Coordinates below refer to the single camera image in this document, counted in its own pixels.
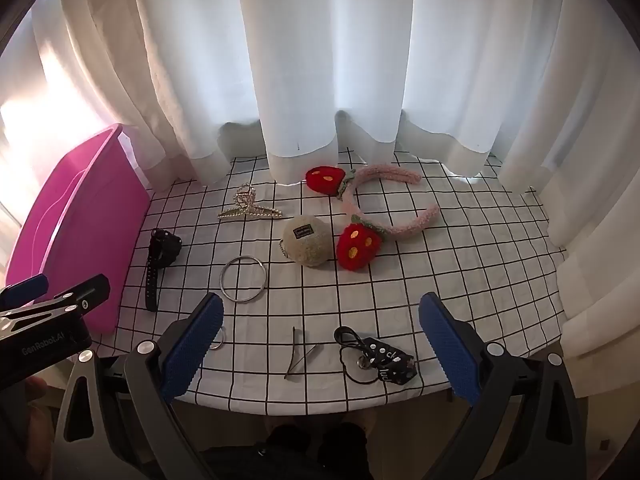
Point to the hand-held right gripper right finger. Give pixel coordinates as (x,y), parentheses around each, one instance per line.
(450,350)

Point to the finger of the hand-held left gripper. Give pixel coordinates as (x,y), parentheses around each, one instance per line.
(25,289)
(82,297)

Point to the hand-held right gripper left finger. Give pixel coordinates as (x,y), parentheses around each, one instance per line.
(197,347)

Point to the small silver hoop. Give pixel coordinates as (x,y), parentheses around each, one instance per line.
(223,340)

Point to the large silver bangle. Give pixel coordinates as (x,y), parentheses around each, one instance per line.
(223,280)

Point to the pink plastic basin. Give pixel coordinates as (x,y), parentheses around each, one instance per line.
(75,220)

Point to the black wristwatch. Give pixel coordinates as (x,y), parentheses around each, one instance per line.
(162,247)

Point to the pink strawberry headband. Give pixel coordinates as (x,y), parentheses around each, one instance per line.
(357,247)

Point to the metal hair pin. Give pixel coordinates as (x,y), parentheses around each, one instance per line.
(291,360)

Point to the pearl hair claw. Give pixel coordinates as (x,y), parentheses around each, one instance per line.
(250,211)

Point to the white curtain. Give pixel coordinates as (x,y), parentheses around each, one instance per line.
(325,60)

